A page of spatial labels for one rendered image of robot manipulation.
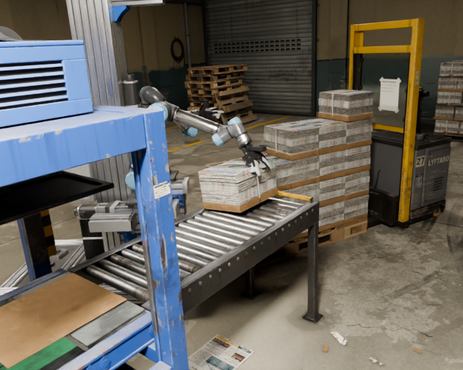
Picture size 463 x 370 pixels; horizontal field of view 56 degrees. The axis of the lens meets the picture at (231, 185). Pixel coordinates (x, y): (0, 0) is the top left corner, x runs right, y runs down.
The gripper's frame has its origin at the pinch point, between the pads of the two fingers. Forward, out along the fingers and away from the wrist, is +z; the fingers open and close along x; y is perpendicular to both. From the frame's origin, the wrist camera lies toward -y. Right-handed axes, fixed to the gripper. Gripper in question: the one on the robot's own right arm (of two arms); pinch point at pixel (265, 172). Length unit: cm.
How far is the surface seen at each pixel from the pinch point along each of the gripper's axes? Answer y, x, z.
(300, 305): 55, -31, 88
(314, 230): 7.0, -22.4, 43.6
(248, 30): 416, -733, -389
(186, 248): 17, 61, 16
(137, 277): 14, 93, 17
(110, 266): 29, 94, 7
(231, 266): -2, 58, 33
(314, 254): 16, -22, 57
